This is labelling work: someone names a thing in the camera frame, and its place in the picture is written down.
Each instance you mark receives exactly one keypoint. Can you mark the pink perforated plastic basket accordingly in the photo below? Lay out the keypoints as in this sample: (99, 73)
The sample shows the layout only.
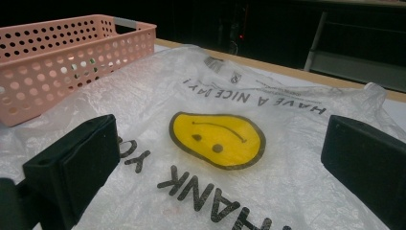
(48, 80)

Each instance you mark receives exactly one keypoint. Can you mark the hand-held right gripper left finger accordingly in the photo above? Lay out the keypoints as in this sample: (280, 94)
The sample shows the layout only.
(79, 166)

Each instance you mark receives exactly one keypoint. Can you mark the clear plastic bag yellow face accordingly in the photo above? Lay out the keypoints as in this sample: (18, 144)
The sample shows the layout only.
(287, 179)

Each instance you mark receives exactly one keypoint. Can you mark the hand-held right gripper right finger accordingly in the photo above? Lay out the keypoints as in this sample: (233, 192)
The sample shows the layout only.
(367, 163)

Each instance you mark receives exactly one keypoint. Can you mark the grey metal desk frame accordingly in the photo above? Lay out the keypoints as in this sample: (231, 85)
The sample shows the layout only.
(351, 60)

